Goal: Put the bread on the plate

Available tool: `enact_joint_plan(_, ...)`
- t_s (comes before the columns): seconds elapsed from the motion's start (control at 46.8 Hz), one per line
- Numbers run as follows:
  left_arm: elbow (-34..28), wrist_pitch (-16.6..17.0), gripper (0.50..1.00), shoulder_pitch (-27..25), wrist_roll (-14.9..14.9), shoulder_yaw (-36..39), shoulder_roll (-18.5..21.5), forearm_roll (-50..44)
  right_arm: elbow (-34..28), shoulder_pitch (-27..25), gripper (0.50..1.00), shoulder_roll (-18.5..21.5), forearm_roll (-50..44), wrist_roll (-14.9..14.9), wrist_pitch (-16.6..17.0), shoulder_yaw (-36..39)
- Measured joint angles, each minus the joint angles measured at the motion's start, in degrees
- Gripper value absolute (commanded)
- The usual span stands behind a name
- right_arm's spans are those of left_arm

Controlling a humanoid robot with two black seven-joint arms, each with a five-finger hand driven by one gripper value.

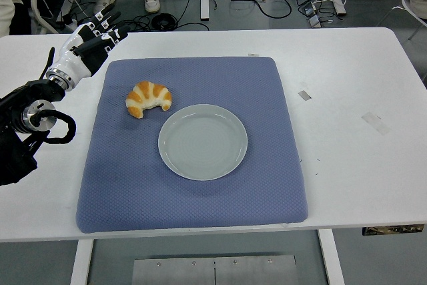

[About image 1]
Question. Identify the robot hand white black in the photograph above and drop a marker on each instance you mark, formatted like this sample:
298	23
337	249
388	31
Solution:
71	61

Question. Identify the croissant bread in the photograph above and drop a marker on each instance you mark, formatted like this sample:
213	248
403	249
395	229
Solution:
146	93

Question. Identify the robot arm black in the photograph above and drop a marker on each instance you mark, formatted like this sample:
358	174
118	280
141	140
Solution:
13	101

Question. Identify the grey round plate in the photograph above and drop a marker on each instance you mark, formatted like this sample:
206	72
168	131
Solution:
203	145

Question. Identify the white power strip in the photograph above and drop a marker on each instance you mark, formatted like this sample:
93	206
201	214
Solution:
70	25

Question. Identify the person in white garment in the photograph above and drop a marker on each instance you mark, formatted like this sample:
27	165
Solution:
6	8

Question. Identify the blue quilted mat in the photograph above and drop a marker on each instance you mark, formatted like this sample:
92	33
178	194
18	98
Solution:
133	181

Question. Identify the white table leg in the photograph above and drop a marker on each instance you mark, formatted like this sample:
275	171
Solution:
332	258
81	261

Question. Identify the small grey tape piece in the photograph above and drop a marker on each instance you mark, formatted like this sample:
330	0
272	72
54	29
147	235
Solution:
304	95

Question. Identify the long grey tape piece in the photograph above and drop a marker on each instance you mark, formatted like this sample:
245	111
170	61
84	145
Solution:
376	123

